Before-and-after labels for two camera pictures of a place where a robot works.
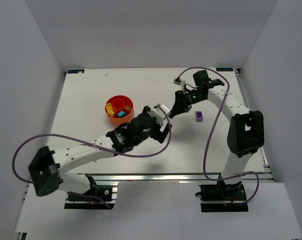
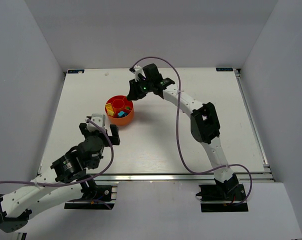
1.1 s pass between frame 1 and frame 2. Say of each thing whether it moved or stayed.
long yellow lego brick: stayed
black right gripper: moved
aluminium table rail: stayed
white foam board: stayed
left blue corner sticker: stayed
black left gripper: moved
